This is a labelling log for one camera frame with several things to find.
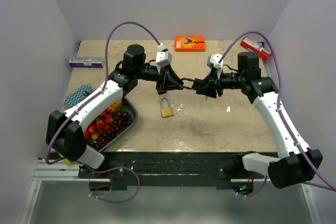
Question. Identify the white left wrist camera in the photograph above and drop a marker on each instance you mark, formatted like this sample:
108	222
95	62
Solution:
163	57

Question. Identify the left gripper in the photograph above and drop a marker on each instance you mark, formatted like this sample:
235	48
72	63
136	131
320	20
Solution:
166	77

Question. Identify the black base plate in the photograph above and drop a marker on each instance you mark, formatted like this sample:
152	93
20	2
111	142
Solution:
230	157

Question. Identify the black padlock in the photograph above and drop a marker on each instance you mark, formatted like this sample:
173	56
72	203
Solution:
188	84

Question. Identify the red box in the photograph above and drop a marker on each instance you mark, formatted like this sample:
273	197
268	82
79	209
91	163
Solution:
252	46

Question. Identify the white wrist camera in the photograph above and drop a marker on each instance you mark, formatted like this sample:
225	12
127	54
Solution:
163	57
214	61

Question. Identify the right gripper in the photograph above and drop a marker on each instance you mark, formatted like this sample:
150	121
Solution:
214	83

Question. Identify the purple white box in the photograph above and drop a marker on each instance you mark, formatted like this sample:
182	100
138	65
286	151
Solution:
86	62

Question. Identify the orange razor box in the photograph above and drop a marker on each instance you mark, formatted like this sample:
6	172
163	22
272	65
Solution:
189	44

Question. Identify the dark grape bunch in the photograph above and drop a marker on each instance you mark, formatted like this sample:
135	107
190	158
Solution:
115	127

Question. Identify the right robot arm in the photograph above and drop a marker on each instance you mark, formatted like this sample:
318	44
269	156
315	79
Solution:
296	161

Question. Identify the grey fruit tray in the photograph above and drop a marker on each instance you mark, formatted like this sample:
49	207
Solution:
128	121

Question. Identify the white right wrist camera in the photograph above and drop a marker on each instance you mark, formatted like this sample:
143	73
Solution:
214	61

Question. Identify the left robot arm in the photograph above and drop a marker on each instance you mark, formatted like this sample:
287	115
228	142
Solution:
65	130

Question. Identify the brass padlock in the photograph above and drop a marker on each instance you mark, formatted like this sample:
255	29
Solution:
168	110

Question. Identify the aluminium rail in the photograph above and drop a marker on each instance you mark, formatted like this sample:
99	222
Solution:
52	171

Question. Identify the silver keys of brass padlock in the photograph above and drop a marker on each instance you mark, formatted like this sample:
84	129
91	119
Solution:
179	108

